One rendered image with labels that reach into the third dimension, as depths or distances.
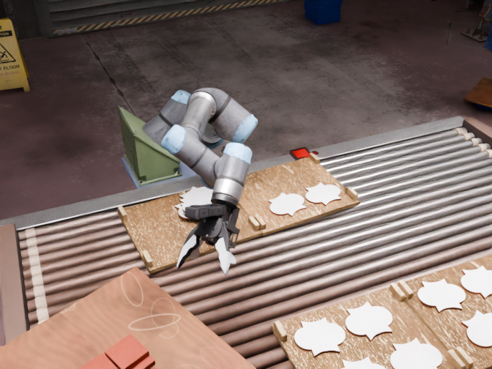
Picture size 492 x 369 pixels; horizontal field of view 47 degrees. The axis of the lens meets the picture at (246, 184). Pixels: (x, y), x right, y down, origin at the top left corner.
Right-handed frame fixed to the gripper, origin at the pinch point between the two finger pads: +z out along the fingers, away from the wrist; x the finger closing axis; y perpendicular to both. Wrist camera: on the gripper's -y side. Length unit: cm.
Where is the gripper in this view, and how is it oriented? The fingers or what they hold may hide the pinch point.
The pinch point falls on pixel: (198, 271)
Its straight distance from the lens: 139.5
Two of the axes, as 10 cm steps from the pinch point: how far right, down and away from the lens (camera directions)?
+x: -8.3, -0.2, 5.6
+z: -2.5, 9.1, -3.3
